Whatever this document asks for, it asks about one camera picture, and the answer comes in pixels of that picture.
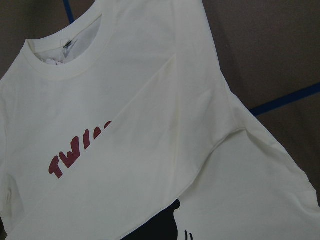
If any cream long-sleeve printed shirt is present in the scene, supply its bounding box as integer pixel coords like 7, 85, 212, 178
0, 0, 320, 240

